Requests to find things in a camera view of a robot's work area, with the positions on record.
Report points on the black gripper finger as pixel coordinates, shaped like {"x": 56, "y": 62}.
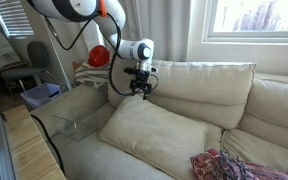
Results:
{"x": 147, "y": 92}
{"x": 134, "y": 89}

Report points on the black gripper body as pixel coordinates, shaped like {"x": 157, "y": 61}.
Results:
{"x": 140, "y": 80}

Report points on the beige flanged throw pillow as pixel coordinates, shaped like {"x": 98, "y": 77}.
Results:
{"x": 120, "y": 81}
{"x": 150, "y": 136}

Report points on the red patterned fringed blanket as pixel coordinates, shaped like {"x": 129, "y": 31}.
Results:
{"x": 217, "y": 165}

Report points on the beige fabric couch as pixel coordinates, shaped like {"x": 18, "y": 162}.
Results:
{"x": 267, "y": 116}

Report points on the grey white striped cloth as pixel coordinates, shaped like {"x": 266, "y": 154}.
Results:
{"x": 90, "y": 76}

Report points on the red hard hat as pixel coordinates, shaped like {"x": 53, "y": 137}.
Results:
{"x": 98, "y": 56}

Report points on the white curtain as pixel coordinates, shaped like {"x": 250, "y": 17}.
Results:
{"x": 167, "y": 23}

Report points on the clear plastic box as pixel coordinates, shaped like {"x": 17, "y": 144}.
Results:
{"x": 77, "y": 121}

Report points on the blue plastic bin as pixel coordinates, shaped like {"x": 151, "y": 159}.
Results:
{"x": 40, "y": 95}

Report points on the grey office chair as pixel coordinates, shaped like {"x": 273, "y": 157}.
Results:
{"x": 37, "y": 55}

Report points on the white framed window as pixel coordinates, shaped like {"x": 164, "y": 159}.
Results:
{"x": 254, "y": 35}

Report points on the light wooden table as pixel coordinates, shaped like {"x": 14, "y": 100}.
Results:
{"x": 27, "y": 146}

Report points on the wooden desk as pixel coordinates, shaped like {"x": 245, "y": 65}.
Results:
{"x": 4, "y": 66}

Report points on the white window blinds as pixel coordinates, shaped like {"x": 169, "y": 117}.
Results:
{"x": 14, "y": 18}

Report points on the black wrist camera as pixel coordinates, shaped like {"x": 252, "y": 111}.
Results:
{"x": 132, "y": 70}

